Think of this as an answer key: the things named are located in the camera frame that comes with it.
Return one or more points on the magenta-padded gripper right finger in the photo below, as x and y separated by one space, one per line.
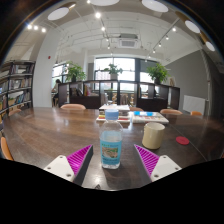
165 165

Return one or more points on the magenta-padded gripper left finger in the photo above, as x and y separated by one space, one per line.
58 166

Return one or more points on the clear blue-capped water bottle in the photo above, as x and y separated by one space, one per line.
111 146

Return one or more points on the flat round red coaster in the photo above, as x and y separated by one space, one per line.
182 140

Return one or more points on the large blue-and-white book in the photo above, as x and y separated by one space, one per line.
150 117

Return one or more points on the orange chairs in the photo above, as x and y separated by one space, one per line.
73 106

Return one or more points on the low dark open shelf unit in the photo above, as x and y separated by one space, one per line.
83 101

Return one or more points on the stack of books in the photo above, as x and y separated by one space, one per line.
115 108

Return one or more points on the person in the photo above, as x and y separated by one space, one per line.
56 90

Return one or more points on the tall dark bookshelf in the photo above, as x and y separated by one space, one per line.
16 88

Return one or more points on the potted green plants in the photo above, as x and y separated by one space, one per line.
157 71

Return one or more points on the ceiling air conditioner unit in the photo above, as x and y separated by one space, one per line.
128 42

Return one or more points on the ceiling lights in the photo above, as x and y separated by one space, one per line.
58 13

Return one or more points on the white wall radiator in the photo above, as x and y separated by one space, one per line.
193 104

